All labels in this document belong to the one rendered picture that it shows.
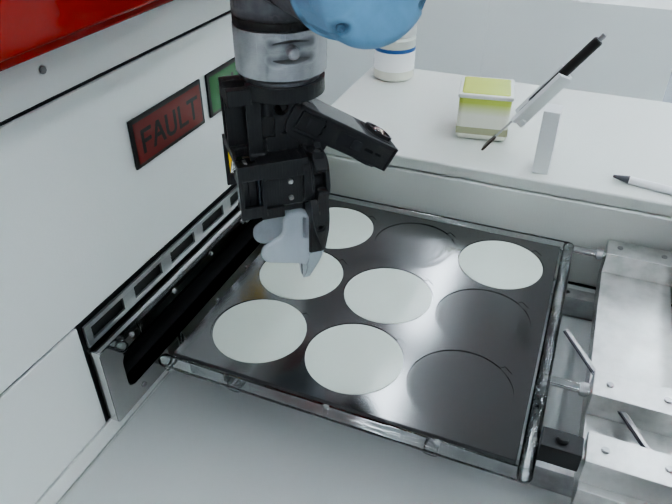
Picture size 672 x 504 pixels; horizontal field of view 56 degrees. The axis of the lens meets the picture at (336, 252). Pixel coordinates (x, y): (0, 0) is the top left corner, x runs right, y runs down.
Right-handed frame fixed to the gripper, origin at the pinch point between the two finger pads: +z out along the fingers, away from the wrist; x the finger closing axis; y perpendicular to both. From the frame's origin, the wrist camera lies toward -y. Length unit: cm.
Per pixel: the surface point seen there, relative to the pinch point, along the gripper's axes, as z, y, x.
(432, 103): 0.8, -31.1, -36.1
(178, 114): -13.0, 10.2, -11.1
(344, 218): 7.3, -9.9, -17.9
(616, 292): 9.3, -36.2, 5.2
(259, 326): 7.3, 5.9, -0.4
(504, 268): 7.3, -24.4, -1.1
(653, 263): 6.5, -41.1, 4.6
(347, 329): 7.3, -2.9, 3.1
